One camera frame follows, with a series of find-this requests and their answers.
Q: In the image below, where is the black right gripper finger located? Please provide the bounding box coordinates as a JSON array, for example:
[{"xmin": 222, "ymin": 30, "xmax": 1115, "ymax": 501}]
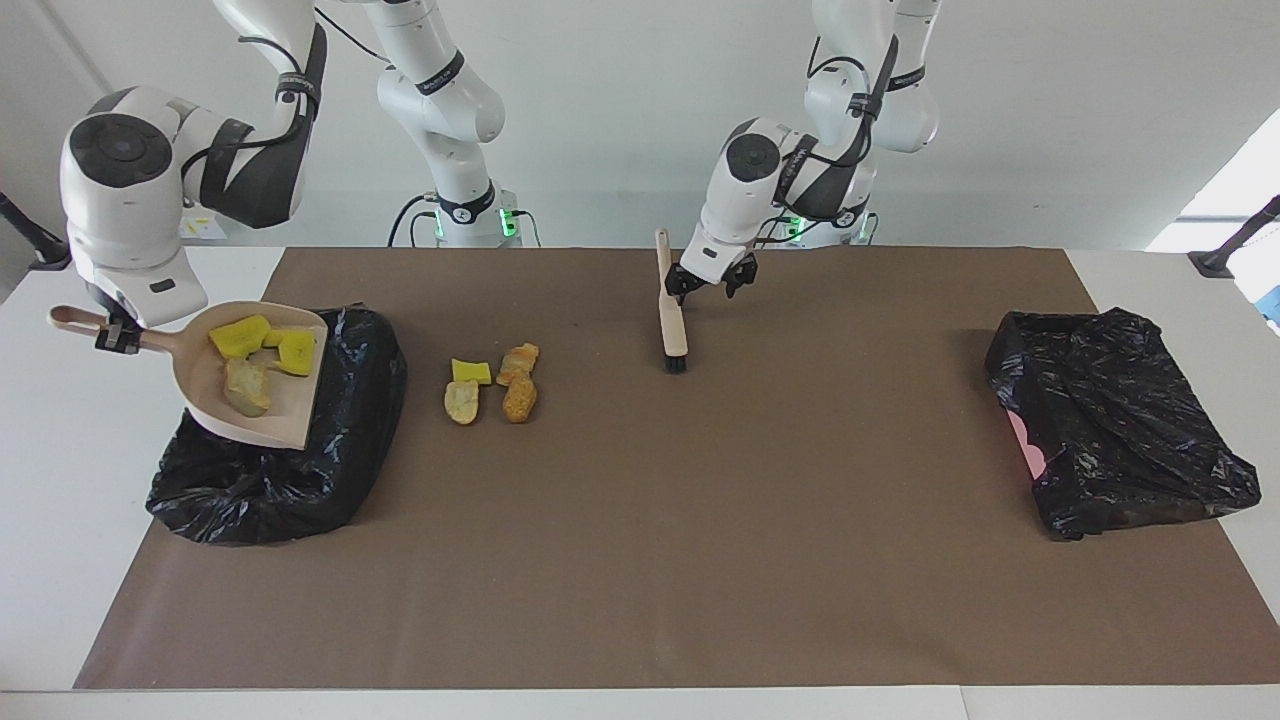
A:
[{"xmin": 95, "ymin": 314, "xmax": 141, "ymax": 357}]

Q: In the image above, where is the beige brush with black bristles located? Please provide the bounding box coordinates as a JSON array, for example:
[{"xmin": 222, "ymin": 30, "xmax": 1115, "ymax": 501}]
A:
[{"xmin": 654, "ymin": 227, "xmax": 690, "ymax": 375}]

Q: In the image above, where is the beige plastic dustpan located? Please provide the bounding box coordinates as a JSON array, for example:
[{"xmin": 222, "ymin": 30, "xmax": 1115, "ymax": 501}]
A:
[{"xmin": 47, "ymin": 300, "xmax": 330, "ymax": 451}]

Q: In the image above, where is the yellow sponge piece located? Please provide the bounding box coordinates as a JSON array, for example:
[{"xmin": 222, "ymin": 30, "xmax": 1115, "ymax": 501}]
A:
[
  {"xmin": 263, "ymin": 329, "xmax": 318, "ymax": 378},
  {"xmin": 207, "ymin": 314, "xmax": 272, "ymax": 360}
]

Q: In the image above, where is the beige crusty foam chunk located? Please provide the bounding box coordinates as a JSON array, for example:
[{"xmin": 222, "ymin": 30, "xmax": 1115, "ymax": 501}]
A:
[{"xmin": 222, "ymin": 357, "xmax": 274, "ymax": 418}]

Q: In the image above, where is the orange ribbed foam piece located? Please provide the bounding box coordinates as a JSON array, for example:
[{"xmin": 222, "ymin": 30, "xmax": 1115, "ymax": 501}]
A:
[{"xmin": 496, "ymin": 343, "xmax": 542, "ymax": 387}]

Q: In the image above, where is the brown cork-like foam piece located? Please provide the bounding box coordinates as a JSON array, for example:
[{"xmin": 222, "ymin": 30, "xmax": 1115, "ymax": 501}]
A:
[{"xmin": 501, "ymin": 376, "xmax": 539, "ymax": 425}]

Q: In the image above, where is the pale beige foam piece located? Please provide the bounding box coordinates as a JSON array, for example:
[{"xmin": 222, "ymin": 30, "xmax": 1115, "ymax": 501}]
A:
[{"xmin": 443, "ymin": 379, "xmax": 482, "ymax": 427}]

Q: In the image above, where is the black plastic trash bag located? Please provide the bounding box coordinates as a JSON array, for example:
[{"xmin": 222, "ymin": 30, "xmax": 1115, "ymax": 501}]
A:
[
  {"xmin": 146, "ymin": 305, "xmax": 409, "ymax": 547},
  {"xmin": 985, "ymin": 308, "xmax": 1263, "ymax": 542}
]

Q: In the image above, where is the pink plastic bin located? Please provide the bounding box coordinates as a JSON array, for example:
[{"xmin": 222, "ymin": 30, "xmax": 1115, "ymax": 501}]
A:
[{"xmin": 1005, "ymin": 408, "xmax": 1049, "ymax": 481}]

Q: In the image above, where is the brown paper table mat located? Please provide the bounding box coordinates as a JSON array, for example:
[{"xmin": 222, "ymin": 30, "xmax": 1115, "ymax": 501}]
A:
[{"xmin": 73, "ymin": 246, "xmax": 1280, "ymax": 691}]

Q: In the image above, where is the black camera stand clamp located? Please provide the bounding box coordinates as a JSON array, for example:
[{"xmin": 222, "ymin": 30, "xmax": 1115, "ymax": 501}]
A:
[
  {"xmin": 1187, "ymin": 194, "xmax": 1280, "ymax": 280},
  {"xmin": 0, "ymin": 192, "xmax": 73, "ymax": 272}
]

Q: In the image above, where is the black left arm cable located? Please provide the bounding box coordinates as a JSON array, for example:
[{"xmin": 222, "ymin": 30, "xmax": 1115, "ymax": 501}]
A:
[{"xmin": 760, "ymin": 35, "xmax": 901, "ymax": 246}]

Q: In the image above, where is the black base cable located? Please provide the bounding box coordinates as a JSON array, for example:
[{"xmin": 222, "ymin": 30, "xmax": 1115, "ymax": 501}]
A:
[{"xmin": 387, "ymin": 193, "xmax": 441, "ymax": 248}]

